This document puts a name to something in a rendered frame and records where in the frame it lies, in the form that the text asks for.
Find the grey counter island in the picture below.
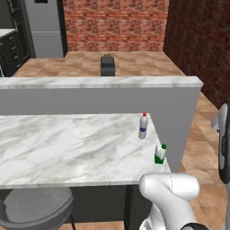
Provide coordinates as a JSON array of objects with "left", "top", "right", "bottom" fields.
[{"left": 0, "top": 75, "right": 205, "bottom": 230}]

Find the white bottle with red cap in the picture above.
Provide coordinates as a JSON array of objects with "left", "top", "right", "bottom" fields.
[{"left": 138, "top": 111, "right": 149, "bottom": 140}]

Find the green and white carton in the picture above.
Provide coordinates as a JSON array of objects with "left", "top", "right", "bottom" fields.
[{"left": 154, "top": 143, "right": 167, "bottom": 165}]

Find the grey fridge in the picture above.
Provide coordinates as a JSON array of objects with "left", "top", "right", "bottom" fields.
[{"left": 19, "top": 0, "right": 68, "bottom": 59}]

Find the grey round stool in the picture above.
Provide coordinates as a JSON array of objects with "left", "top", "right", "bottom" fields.
[{"left": 0, "top": 187, "right": 77, "bottom": 230}]

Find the black cupboard run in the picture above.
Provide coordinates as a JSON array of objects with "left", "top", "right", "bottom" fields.
[{"left": 0, "top": 0, "right": 31, "bottom": 78}]

